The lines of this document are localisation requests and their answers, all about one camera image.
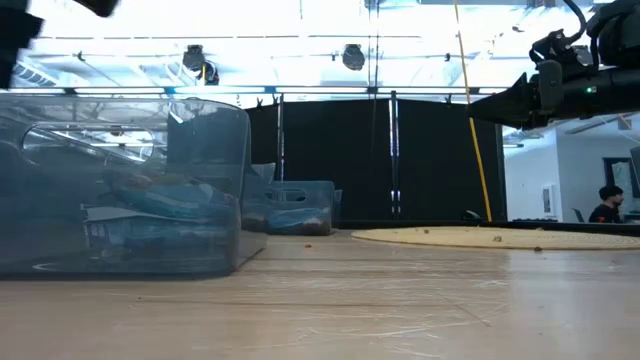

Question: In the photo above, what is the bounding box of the light blue granola bar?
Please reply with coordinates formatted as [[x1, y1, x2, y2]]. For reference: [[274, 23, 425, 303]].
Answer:
[[267, 206, 333, 237]]

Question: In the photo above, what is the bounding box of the grey translucent plastic bin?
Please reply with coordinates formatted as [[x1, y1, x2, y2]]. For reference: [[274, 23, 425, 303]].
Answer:
[[0, 93, 276, 280], [267, 180, 344, 237]]

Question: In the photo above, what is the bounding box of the black curtain partition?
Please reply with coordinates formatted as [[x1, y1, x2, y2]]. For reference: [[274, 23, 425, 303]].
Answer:
[[244, 97, 507, 225]]

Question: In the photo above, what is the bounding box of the round wooden board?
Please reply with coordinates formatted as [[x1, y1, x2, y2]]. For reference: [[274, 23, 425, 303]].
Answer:
[[350, 225, 640, 252]]

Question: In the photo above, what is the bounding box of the yellow cable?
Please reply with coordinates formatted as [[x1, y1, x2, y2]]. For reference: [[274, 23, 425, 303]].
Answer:
[[452, 0, 494, 224]]

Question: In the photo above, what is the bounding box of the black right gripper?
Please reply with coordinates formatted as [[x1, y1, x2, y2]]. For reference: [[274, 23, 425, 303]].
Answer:
[[467, 28, 569, 131]]

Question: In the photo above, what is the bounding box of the black ceiling spotlight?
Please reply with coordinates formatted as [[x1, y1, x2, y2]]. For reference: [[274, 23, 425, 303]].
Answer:
[[181, 44, 220, 86], [341, 43, 367, 72]]

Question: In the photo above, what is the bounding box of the person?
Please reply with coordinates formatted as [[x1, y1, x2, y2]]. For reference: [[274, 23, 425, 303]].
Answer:
[[588, 184, 626, 224]]

